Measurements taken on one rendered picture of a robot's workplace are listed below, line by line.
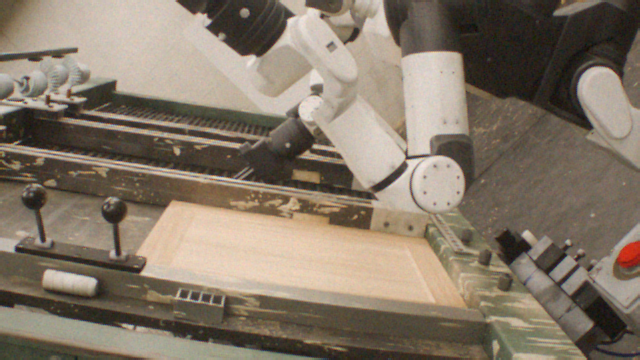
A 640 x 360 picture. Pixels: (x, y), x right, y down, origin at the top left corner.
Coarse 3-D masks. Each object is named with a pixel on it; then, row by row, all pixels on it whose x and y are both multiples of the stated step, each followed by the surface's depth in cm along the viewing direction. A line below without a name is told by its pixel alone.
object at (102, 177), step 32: (0, 128) 140; (0, 160) 137; (32, 160) 137; (64, 160) 138; (96, 160) 142; (96, 192) 140; (128, 192) 140; (160, 192) 140; (192, 192) 140; (224, 192) 141; (256, 192) 141; (288, 192) 143; (320, 192) 147; (352, 224) 143; (384, 224) 143; (416, 224) 144
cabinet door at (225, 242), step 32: (160, 224) 123; (192, 224) 128; (224, 224) 131; (256, 224) 135; (288, 224) 138; (320, 224) 142; (160, 256) 107; (192, 256) 111; (224, 256) 114; (256, 256) 116; (288, 256) 119; (320, 256) 122; (352, 256) 125; (384, 256) 128; (416, 256) 130; (320, 288) 106; (352, 288) 109; (384, 288) 111; (416, 288) 113; (448, 288) 115
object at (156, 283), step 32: (0, 256) 92; (32, 256) 92; (128, 288) 93; (160, 288) 94; (192, 288) 94; (224, 288) 94; (256, 288) 96; (288, 288) 98; (288, 320) 95; (320, 320) 96; (352, 320) 96; (384, 320) 96; (416, 320) 96; (448, 320) 96; (480, 320) 97
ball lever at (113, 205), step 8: (112, 200) 87; (120, 200) 87; (104, 208) 86; (112, 208) 86; (120, 208) 87; (104, 216) 87; (112, 216) 86; (120, 216) 87; (112, 224) 89; (120, 248) 93; (112, 256) 94; (120, 256) 94
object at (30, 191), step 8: (32, 184) 86; (24, 192) 85; (32, 192) 85; (40, 192) 86; (24, 200) 85; (32, 200) 85; (40, 200) 86; (32, 208) 86; (40, 208) 87; (40, 216) 89; (40, 224) 90; (40, 232) 91; (40, 240) 93; (48, 240) 93; (48, 248) 93
